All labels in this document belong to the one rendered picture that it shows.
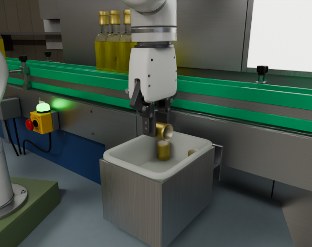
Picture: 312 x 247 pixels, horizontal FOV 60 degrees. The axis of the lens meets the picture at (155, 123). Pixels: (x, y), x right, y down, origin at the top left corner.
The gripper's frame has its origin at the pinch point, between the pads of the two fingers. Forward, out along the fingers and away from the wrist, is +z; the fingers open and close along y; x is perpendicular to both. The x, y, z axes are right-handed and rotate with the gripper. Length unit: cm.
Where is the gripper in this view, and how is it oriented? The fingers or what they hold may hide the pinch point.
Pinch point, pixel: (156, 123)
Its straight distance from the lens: 55.3
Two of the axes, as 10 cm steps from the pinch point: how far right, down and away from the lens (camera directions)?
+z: 0.2, 9.5, 3.0
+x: 7.8, 1.8, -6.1
